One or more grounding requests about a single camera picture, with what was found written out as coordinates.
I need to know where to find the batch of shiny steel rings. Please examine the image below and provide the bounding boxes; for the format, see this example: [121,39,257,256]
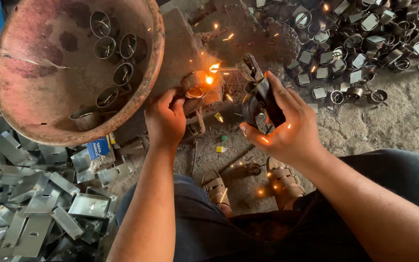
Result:
[69,10,138,131]

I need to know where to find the rusty iron piece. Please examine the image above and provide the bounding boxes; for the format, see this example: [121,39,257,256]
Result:
[185,109,206,136]

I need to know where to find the person's dark trousers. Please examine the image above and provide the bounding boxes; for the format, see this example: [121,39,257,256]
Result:
[115,149,419,262]

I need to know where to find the person's tan sandal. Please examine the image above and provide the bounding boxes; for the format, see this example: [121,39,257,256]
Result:
[266,157,306,211]
[201,169,234,218]

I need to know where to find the person's right hand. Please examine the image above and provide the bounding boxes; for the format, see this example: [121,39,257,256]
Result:
[239,71,325,167]

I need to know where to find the thin metal rod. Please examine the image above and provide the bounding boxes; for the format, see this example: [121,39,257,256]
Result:
[219,144,256,174]

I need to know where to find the black welding electrode holder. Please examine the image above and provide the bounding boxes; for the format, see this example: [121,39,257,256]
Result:
[239,53,286,129]

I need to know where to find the large rusty metal bowl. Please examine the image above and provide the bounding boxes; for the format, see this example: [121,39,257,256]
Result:
[0,0,165,147]

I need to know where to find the pile of galvanized sheet brackets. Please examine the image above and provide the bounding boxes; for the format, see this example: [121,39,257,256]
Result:
[0,39,134,262]

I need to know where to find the heap of welded ring parts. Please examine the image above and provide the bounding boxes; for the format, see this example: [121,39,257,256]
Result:
[248,0,419,108]

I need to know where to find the steel ring workpiece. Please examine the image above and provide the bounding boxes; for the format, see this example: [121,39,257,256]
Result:
[185,85,210,99]

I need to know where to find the rusty iron block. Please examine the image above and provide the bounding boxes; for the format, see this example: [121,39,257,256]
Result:
[180,70,227,110]

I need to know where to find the person's left hand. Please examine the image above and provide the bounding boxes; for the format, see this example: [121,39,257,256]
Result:
[144,87,187,148]

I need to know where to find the person's left tan sandal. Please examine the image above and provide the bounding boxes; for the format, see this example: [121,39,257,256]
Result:
[201,169,234,218]

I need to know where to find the person's right tan sandal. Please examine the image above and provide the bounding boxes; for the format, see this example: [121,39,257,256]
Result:
[266,157,306,211]

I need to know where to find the blue and white small box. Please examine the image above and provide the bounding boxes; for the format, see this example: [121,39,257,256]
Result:
[87,136,113,161]

